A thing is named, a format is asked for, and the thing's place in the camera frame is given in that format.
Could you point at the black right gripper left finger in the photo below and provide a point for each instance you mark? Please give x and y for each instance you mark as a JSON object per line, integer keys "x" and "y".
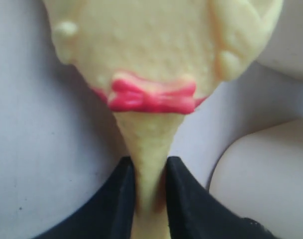
{"x": 107, "y": 215}

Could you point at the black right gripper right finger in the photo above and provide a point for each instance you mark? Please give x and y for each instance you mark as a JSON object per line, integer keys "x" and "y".
{"x": 195, "y": 214}

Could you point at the rubber chicken back with head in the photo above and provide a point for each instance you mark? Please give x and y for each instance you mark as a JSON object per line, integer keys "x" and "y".
{"x": 153, "y": 62}

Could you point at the cream bin marked O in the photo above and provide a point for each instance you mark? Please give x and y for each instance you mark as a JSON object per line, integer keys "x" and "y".
{"x": 260, "y": 176}

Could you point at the cream bin marked X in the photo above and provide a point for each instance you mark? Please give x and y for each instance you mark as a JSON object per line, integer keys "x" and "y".
{"x": 284, "y": 52}

